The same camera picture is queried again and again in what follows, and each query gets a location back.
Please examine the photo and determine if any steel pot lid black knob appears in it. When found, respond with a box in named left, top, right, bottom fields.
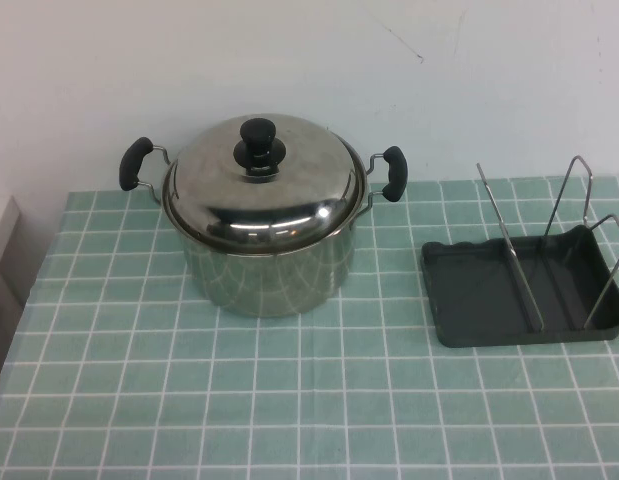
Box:
left=163, top=113, right=366, bottom=251

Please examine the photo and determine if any stainless steel cooking pot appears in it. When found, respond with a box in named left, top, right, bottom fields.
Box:
left=117, top=135, right=408, bottom=319

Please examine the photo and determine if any green white checked tablecloth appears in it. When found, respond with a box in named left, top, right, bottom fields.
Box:
left=0, top=174, right=619, bottom=480

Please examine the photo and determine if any white cabinet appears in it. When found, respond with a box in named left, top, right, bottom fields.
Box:
left=0, top=195, right=28, bottom=321

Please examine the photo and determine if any black tray wire lid rack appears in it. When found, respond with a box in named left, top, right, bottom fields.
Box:
left=419, top=155, right=619, bottom=350

